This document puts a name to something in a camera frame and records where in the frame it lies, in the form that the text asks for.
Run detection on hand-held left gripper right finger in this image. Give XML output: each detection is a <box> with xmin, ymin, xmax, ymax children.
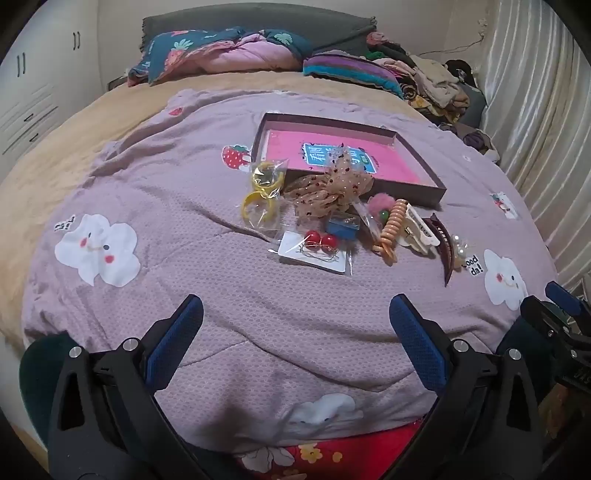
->
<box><xmin>383</xmin><ymin>294</ymin><xmax>546</xmax><ymax>480</ymax></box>

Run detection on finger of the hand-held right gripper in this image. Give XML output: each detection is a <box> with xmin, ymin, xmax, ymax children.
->
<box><xmin>521</xmin><ymin>295</ymin><xmax>575</xmax><ymax>344</ymax></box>
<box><xmin>545</xmin><ymin>281</ymin><xmax>591</xmax><ymax>324</ymax></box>

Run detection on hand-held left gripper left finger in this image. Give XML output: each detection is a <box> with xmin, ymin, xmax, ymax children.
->
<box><xmin>46</xmin><ymin>294</ymin><xmax>232</xmax><ymax>480</ymax></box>

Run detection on brown hair claw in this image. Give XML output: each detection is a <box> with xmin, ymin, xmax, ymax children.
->
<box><xmin>425</xmin><ymin>213</ymin><xmax>456</xmax><ymax>288</ymax></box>

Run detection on cream hair claw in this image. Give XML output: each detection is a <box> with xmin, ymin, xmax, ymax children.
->
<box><xmin>399</xmin><ymin>203</ymin><xmax>441</xmax><ymax>254</ymax></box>

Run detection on orange spiral hair tie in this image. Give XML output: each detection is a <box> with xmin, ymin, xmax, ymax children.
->
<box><xmin>373</xmin><ymin>199</ymin><xmax>409</xmax><ymax>266</ymax></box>

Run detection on small blue box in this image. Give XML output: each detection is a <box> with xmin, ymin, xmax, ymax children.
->
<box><xmin>327</xmin><ymin>213</ymin><xmax>361</xmax><ymax>243</ymax></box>

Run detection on red ball earrings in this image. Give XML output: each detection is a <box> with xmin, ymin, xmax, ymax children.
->
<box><xmin>268</xmin><ymin>228</ymin><xmax>356</xmax><ymax>278</ymax></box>

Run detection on pink pom-pom hair tie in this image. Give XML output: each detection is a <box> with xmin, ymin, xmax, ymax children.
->
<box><xmin>367</xmin><ymin>194</ymin><xmax>399</xmax><ymax>223</ymax></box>

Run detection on yellow rings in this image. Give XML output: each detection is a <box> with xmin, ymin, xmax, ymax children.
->
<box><xmin>241</xmin><ymin>158</ymin><xmax>289</xmax><ymax>241</ymax></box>

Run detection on beige dotted mesh scrunchie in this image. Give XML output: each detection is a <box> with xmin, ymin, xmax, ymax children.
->
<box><xmin>283</xmin><ymin>159</ymin><xmax>376</xmax><ymax>219</ymax></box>

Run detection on brown box with pink inside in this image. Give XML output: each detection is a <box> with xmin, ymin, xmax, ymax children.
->
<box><xmin>250</xmin><ymin>112</ymin><xmax>448</xmax><ymax>208</ymax></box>

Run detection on pearl hair clip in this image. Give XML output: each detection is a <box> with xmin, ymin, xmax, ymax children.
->
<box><xmin>450</xmin><ymin>234</ymin><xmax>470</xmax><ymax>271</ymax></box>

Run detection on purple blanket with cloud prints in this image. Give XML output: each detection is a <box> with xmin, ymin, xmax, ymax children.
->
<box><xmin>21</xmin><ymin>88</ymin><xmax>561</xmax><ymax>455</ymax></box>

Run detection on red floral cloth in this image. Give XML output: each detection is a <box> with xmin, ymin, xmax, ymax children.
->
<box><xmin>233</xmin><ymin>418</ymin><xmax>432</xmax><ymax>480</ymax></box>

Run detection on cream curtain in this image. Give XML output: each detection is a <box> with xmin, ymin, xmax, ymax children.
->
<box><xmin>475</xmin><ymin>0</ymin><xmax>591</xmax><ymax>296</ymax></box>

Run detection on beige bed sheet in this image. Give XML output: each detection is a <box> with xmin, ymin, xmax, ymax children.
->
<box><xmin>0</xmin><ymin>69</ymin><xmax>416</xmax><ymax>354</ymax></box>

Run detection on pile of clothes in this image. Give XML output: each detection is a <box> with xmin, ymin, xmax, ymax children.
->
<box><xmin>365</xmin><ymin>31</ymin><xmax>502</xmax><ymax>163</ymax></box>

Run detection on striped purple and teal blanket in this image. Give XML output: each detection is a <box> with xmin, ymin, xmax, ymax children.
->
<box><xmin>302</xmin><ymin>52</ymin><xmax>407</xmax><ymax>100</ymax></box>

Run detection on floral teal and pink quilt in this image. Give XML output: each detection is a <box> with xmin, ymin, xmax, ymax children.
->
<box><xmin>127</xmin><ymin>27</ymin><xmax>315</xmax><ymax>88</ymax></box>

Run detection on white wardrobe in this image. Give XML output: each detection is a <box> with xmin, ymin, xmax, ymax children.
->
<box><xmin>0</xmin><ymin>0</ymin><xmax>108</xmax><ymax>158</ymax></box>

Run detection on grey headboard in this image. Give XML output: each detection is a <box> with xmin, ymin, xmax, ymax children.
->
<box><xmin>139</xmin><ymin>8</ymin><xmax>382</xmax><ymax>57</ymax></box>

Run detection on thin wall cable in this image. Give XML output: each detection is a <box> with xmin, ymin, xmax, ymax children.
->
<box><xmin>438</xmin><ymin>34</ymin><xmax>486</xmax><ymax>54</ymax></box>

